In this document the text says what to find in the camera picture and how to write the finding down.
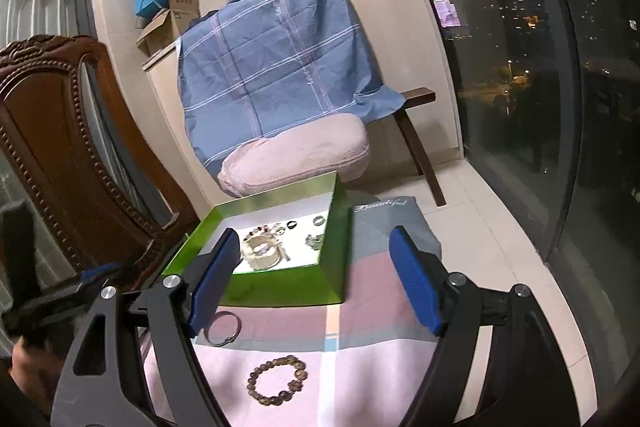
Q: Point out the open cardboard box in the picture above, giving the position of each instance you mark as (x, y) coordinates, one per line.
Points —
(157, 34)

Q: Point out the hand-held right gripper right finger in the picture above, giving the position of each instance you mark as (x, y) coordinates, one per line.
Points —
(415, 282)

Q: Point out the white sheer curtain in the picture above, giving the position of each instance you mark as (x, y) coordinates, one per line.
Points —
(35, 2)

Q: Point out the blue plaid cloth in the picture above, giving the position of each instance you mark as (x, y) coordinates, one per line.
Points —
(280, 67)

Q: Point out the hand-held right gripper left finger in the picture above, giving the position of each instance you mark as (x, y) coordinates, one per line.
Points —
(215, 282)

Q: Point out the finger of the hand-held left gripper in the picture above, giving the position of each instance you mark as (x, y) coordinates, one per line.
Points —
(102, 271)

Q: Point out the pink plaid blanket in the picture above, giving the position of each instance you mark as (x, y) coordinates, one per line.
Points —
(350, 357)

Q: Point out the silver bangle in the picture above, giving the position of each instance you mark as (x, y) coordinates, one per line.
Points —
(235, 334)

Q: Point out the dark wooden armchair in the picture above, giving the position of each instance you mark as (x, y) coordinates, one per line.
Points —
(417, 127)

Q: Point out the carved wooden chair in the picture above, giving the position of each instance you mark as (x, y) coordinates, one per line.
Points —
(65, 147)

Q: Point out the green cardboard box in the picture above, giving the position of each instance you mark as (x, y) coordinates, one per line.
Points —
(280, 287)

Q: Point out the small cardboard box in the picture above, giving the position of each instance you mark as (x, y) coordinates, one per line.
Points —
(184, 14)

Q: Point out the glass window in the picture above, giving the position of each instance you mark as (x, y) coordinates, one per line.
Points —
(550, 82)

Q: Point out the pink cushion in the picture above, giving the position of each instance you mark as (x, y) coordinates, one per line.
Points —
(295, 157)

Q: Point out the silver earrings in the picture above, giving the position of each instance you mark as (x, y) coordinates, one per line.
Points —
(314, 242)

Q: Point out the person's left hand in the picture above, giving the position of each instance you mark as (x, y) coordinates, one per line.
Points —
(37, 367)

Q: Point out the white wristwatch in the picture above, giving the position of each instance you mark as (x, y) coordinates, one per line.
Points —
(262, 254)

